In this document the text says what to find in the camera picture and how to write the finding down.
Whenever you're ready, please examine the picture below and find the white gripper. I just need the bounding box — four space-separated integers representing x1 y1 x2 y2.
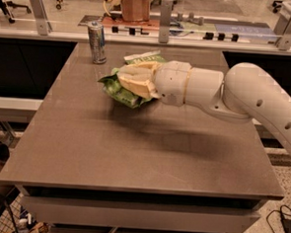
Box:
117 60 191 107

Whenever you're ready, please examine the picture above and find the green rice chip bag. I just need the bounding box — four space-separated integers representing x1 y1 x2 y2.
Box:
99 68 152 109

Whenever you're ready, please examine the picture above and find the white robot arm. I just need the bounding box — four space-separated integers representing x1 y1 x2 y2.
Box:
117 61 291 156

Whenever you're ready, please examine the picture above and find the crumpled green snack bag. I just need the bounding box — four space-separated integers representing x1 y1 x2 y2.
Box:
124 50 166 65

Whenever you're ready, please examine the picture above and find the silver drink can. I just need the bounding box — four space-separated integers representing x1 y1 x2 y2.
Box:
88 21 107 64

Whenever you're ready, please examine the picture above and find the grey table drawer base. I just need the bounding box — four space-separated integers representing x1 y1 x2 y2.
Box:
22 195 260 233

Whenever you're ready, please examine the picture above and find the middle metal glass bracket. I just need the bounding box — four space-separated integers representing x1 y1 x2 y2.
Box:
158 0 174 43

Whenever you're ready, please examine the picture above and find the left metal glass bracket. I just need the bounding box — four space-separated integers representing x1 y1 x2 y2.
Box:
30 0 52 37

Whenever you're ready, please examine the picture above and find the wire basket cart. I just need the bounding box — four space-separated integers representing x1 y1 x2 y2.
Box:
0 187 50 233

